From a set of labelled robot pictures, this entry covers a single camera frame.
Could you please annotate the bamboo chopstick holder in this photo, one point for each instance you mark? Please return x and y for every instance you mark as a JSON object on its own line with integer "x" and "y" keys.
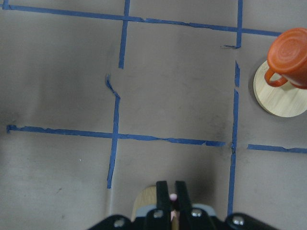
{"x": 145, "y": 201}

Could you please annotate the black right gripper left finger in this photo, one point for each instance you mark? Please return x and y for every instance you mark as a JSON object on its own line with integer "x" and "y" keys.
{"x": 159, "y": 218}

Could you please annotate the wooden mug tree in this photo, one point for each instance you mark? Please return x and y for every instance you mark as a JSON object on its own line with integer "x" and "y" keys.
{"x": 283, "y": 101}

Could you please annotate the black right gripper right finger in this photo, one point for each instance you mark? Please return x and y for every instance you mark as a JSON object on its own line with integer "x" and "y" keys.
{"x": 190, "y": 217}

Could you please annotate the orange mug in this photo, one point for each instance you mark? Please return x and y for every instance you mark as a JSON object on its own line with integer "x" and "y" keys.
{"x": 287, "y": 59}

